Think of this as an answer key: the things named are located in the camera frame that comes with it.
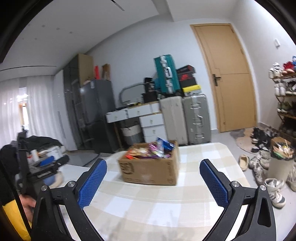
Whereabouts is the white waste bin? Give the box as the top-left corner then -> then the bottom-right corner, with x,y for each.
268,136 -> 296,181

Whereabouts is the brown cardboard box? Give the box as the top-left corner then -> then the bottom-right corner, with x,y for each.
118,140 -> 180,186
101,63 -> 111,81

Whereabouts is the black cable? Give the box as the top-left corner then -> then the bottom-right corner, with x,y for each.
0,159 -> 32,230

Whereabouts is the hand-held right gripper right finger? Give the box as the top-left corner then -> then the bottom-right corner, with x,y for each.
199,159 -> 275,241

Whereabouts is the person's left hand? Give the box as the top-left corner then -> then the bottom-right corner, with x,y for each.
20,197 -> 36,219

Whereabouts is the purple snack packet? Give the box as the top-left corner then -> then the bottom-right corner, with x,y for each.
148,141 -> 165,159

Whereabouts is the person's left forearm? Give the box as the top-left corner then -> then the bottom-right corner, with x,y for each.
3,198 -> 32,241

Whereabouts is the white drawer desk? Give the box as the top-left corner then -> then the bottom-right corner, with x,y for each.
106,102 -> 168,149

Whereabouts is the black red shoe box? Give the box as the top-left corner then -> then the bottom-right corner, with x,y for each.
178,72 -> 197,80

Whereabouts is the dark glass cabinet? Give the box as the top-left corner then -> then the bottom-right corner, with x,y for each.
63,57 -> 86,150

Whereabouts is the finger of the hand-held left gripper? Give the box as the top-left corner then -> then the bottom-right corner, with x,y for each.
35,155 -> 70,179

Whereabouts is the checked tablecloth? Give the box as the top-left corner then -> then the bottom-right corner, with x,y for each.
57,142 -> 276,241

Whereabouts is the dark cloth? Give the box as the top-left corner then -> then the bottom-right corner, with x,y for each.
0,135 -> 63,163

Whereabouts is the woven laundry basket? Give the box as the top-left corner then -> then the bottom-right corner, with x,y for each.
120,125 -> 143,145

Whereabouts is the shoe rack with shoes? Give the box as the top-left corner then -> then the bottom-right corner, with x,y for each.
268,55 -> 296,138

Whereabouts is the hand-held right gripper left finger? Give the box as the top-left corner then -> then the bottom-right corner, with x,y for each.
31,158 -> 108,241

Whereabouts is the black storage box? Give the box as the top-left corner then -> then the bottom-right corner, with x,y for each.
141,92 -> 160,103

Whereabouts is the irregular door mat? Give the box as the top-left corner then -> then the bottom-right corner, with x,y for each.
230,128 -> 257,153

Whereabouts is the flat brown cardboard box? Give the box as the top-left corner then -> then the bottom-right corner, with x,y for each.
101,63 -> 111,81

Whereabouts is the yellow black shoe box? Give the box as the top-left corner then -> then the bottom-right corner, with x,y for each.
182,84 -> 201,96

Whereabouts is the wooden door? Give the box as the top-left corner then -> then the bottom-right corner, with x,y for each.
190,23 -> 258,133

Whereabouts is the grey arched mirror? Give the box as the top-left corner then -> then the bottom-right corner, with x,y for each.
119,82 -> 147,106

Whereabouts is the white suitcase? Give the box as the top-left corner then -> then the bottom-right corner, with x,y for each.
159,96 -> 189,146

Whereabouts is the white curtain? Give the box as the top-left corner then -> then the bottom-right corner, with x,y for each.
0,76 -> 61,149

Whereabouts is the wooden shoe rack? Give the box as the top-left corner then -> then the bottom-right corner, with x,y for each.
270,71 -> 296,140

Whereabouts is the grey refrigerator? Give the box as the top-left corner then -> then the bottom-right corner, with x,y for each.
80,79 -> 120,153

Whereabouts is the silver suitcase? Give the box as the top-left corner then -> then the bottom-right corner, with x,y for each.
182,94 -> 212,144

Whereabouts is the black paper bag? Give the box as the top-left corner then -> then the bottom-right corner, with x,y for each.
144,77 -> 155,94

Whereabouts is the beige plate stack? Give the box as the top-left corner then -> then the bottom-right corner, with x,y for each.
49,172 -> 65,189

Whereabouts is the teal suitcase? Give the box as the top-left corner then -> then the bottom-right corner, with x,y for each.
154,54 -> 181,94

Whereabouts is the scattered shoes pile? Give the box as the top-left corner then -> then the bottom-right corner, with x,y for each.
238,126 -> 296,209

